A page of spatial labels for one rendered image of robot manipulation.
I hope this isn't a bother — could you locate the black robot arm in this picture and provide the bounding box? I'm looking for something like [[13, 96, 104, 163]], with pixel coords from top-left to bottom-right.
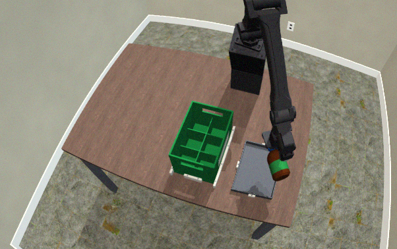
[[235, 0, 296, 162]]

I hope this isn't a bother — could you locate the green bottle crate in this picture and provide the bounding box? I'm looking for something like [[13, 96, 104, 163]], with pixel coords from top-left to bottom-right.
[[169, 107, 233, 184]]

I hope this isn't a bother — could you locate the green and brown bottle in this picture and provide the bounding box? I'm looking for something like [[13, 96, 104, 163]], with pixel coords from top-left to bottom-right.
[[267, 149, 290, 181]]

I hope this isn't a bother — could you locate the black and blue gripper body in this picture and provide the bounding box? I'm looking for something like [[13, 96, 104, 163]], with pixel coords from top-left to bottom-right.
[[262, 130, 278, 150]]

